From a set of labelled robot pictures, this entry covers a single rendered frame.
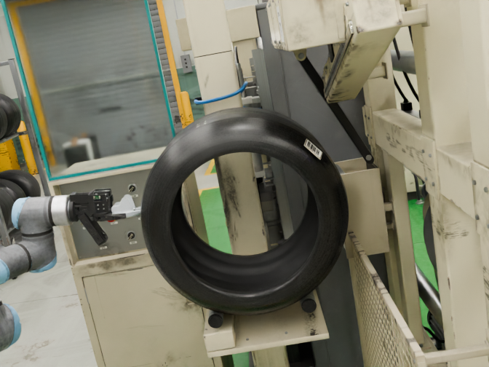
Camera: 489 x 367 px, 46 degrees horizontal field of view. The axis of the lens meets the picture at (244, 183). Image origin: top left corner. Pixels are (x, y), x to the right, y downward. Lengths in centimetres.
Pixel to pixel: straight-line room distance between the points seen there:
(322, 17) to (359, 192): 80
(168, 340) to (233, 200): 86
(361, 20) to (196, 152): 58
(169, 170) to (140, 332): 119
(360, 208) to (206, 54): 72
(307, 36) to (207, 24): 67
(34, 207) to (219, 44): 77
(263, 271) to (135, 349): 92
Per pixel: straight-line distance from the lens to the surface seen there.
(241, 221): 203
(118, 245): 255
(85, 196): 176
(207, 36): 194
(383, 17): 125
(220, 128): 157
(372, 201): 199
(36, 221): 179
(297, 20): 133
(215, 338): 179
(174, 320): 259
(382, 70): 180
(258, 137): 155
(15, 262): 176
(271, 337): 182
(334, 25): 134
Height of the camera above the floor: 168
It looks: 14 degrees down
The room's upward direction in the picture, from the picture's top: 10 degrees counter-clockwise
